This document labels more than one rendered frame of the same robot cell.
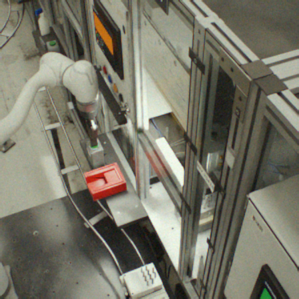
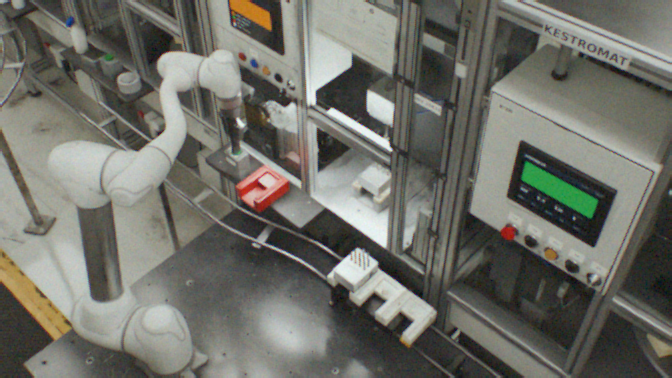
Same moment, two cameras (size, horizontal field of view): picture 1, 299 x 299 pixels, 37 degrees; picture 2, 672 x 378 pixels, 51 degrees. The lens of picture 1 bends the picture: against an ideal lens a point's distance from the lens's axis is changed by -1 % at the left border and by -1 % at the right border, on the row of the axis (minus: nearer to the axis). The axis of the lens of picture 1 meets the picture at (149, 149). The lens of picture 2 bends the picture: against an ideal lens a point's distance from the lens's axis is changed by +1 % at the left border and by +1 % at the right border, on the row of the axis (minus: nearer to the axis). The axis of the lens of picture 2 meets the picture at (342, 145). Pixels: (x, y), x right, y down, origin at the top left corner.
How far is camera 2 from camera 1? 93 cm
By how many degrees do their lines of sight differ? 18
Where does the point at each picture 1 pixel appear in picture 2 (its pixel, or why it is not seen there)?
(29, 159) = not seen: hidden behind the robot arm
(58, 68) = (190, 66)
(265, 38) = not seen: outside the picture
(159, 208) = (334, 196)
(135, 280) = (349, 270)
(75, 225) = (234, 257)
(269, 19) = not seen: outside the picture
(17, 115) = (179, 121)
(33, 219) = (178, 269)
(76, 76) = (220, 68)
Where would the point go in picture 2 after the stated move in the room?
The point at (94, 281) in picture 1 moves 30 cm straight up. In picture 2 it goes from (288, 306) to (284, 255)
